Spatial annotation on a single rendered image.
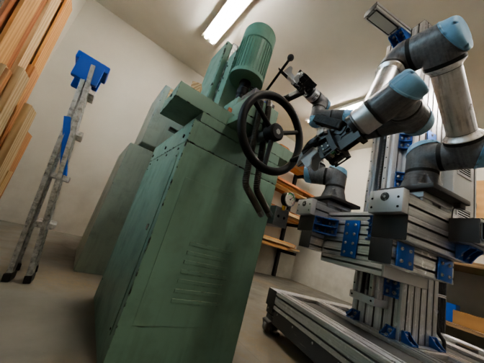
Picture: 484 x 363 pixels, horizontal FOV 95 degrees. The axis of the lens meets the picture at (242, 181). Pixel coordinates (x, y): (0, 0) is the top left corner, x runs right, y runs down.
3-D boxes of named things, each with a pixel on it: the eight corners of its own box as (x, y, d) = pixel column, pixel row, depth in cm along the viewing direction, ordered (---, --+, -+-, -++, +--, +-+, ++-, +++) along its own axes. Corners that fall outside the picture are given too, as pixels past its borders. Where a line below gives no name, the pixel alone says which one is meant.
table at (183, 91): (184, 81, 67) (191, 65, 68) (158, 113, 92) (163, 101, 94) (309, 163, 98) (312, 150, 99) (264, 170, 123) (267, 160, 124)
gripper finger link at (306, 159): (294, 173, 69) (317, 156, 63) (290, 160, 72) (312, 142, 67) (301, 176, 71) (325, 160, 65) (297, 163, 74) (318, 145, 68)
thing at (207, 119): (199, 120, 79) (203, 111, 80) (180, 134, 97) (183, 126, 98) (277, 165, 100) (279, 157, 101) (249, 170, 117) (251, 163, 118)
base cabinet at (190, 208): (93, 380, 58) (185, 139, 75) (91, 297, 105) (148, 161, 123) (232, 368, 81) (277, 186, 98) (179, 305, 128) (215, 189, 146)
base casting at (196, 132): (185, 140, 76) (194, 117, 78) (148, 161, 123) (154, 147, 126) (276, 186, 99) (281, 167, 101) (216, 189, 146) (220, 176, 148)
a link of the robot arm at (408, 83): (438, 98, 50) (423, 78, 45) (389, 130, 57) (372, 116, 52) (418, 79, 54) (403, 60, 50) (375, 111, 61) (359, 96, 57)
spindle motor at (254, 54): (241, 63, 101) (258, 13, 109) (222, 80, 116) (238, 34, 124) (269, 86, 110) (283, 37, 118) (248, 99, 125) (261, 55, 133)
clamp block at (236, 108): (245, 112, 79) (252, 91, 82) (226, 123, 90) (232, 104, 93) (274, 132, 87) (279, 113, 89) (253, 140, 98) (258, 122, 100)
